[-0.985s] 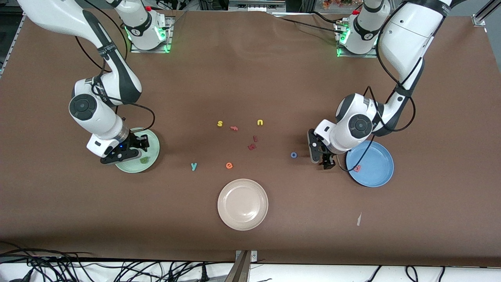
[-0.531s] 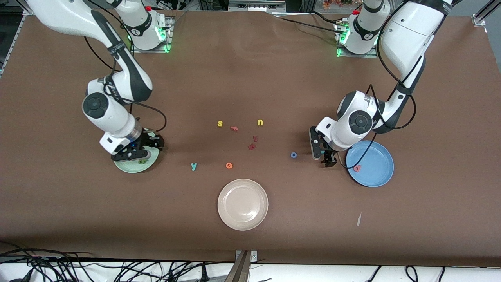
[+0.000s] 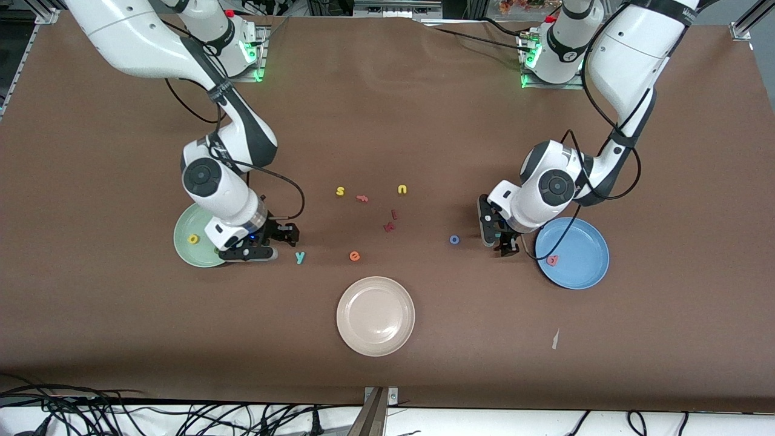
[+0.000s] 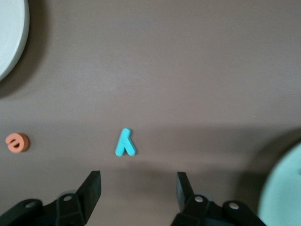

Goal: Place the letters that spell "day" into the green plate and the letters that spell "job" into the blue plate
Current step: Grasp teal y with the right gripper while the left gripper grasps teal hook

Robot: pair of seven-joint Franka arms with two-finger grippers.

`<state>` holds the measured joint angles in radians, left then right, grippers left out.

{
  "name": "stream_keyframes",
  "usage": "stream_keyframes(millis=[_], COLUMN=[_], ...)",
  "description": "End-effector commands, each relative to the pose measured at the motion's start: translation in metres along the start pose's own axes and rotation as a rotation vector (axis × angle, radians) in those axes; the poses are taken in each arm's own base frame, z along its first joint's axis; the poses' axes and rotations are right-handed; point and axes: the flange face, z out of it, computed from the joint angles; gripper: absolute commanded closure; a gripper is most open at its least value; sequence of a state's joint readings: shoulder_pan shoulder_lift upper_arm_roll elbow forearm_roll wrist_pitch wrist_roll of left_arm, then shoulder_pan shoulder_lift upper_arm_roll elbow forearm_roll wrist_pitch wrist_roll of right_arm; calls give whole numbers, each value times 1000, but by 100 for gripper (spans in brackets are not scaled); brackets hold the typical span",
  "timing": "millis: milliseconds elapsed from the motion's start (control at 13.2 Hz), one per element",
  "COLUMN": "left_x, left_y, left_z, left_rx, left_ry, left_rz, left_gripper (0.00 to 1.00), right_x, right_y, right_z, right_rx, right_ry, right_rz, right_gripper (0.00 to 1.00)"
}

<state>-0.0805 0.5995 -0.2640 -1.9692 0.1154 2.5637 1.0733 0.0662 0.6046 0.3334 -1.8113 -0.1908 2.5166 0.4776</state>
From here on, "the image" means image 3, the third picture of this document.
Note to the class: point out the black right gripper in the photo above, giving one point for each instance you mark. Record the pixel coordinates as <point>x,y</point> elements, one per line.
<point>273,229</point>

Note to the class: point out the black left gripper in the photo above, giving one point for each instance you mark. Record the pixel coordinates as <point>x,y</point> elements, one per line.
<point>501,232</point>

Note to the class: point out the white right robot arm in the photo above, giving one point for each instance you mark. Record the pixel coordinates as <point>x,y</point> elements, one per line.
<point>139,36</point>

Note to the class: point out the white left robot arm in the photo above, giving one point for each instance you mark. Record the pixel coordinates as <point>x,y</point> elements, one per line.
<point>629,54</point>

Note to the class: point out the blue plate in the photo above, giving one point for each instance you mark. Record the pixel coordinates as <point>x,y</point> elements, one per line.
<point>581,260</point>

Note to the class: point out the green plate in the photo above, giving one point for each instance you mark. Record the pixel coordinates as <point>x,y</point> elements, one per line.
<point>187,254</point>

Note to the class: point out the grey paper scrap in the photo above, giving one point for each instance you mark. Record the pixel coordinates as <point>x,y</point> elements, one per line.
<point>555,340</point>

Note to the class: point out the beige plate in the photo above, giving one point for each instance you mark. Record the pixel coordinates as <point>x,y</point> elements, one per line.
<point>375,316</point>

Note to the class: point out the brown table cover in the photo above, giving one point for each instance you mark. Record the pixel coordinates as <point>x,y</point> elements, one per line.
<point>387,121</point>

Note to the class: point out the grey metal beam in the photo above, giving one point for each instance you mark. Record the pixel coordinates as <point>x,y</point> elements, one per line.
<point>370,421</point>

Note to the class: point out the orange dried flowers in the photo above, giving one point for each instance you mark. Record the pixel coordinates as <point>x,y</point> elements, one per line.
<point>521,5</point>

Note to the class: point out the silver metal box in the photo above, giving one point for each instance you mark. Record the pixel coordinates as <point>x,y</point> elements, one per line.
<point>393,7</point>

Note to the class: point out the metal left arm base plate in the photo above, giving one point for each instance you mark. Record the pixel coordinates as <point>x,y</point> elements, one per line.
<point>545,86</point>

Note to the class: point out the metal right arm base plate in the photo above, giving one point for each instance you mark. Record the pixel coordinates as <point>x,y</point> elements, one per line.
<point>257,75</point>

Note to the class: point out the silver metal bracket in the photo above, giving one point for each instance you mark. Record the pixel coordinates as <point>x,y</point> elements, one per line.
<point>392,396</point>

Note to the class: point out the aluminium profile rail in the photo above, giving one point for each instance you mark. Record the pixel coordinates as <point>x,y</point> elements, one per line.
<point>47,12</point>
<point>742,27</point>

